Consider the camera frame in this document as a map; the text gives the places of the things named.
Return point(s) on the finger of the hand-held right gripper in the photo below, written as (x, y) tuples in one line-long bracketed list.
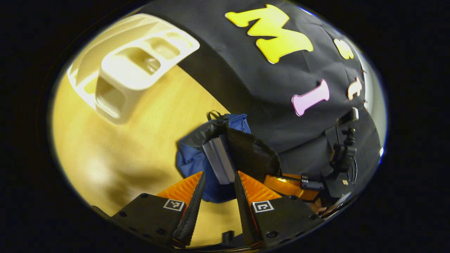
[(288, 186)]

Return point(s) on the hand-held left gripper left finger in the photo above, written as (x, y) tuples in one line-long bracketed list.
[(193, 214)]

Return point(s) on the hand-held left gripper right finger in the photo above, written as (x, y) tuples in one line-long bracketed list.
[(246, 214)]

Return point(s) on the blue schoolbag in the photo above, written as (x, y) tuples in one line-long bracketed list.
[(191, 161)]

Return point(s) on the white patterned book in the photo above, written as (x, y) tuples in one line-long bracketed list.
[(212, 161)]

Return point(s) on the white plastic bookshelf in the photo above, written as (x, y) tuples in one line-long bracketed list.
[(119, 70)]

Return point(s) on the black backdrop cloth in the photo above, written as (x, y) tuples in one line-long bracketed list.
[(246, 77)]

